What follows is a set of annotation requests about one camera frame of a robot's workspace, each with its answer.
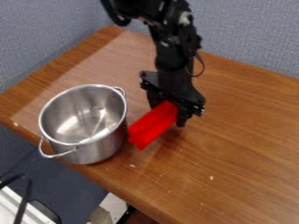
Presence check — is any black cable under table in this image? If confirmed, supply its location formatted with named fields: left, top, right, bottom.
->
left=0, top=172, right=34, bottom=224

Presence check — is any metal pot with handle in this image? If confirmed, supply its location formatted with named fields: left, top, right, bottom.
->
left=39, top=84, right=127, bottom=165

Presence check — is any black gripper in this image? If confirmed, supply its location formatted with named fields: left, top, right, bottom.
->
left=141, top=65, right=206, bottom=128

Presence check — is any red block object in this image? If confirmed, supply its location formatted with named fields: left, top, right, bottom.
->
left=129, top=101, right=178, bottom=151

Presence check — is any white box under table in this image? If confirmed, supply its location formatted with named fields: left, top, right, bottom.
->
left=0, top=185, right=60, bottom=224

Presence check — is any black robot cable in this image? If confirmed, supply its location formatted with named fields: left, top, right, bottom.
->
left=185, top=52, right=206, bottom=79

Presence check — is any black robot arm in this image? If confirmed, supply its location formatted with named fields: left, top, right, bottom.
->
left=99, top=0, right=206, bottom=127

